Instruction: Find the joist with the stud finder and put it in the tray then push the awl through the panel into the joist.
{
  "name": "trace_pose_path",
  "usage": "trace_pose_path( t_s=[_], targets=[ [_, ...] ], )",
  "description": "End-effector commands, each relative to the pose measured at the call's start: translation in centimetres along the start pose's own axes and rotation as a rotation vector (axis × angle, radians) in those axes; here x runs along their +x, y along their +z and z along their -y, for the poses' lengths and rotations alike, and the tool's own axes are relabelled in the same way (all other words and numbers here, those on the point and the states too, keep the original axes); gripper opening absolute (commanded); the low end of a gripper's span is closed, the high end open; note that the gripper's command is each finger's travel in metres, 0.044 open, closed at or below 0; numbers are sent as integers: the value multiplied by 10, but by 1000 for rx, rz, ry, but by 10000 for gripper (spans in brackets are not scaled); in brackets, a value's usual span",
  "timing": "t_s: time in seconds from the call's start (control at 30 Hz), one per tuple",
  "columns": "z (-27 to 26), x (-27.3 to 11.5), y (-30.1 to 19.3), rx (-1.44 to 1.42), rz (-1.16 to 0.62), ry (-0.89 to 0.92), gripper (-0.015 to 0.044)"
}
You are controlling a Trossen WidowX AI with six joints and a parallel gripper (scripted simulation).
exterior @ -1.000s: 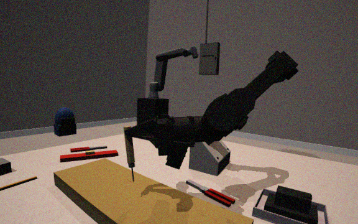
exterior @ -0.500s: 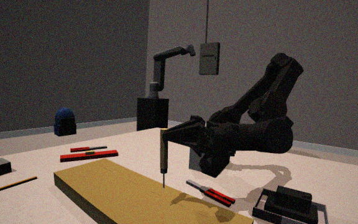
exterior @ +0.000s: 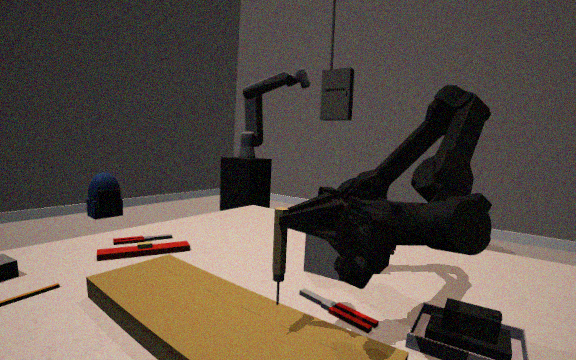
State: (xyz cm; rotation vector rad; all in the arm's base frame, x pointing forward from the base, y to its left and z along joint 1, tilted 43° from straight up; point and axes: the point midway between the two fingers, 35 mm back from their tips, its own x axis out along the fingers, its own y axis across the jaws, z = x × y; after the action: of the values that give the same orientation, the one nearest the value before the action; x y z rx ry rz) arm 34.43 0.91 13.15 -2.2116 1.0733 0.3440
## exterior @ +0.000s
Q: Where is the tan rectangular panel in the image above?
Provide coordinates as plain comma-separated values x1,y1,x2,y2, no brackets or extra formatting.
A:
86,254,409,360

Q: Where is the orange thin rod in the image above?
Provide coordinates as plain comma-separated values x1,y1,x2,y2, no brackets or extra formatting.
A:
0,283,60,307

